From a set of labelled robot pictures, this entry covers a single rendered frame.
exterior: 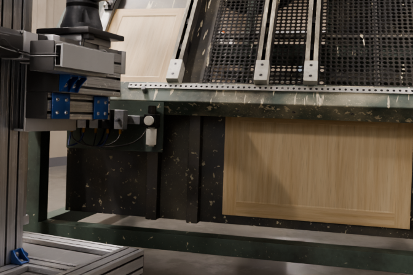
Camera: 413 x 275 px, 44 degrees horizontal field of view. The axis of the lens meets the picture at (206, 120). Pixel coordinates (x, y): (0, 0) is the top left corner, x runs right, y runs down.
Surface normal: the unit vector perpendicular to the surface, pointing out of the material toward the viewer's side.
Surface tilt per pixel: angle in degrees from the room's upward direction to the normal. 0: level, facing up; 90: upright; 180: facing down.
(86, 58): 90
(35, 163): 90
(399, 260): 90
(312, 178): 90
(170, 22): 53
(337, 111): 144
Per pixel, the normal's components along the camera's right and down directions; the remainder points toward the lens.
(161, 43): -0.16, -0.59
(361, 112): -0.16, 0.81
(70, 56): 0.92, 0.04
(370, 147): -0.23, 0.00
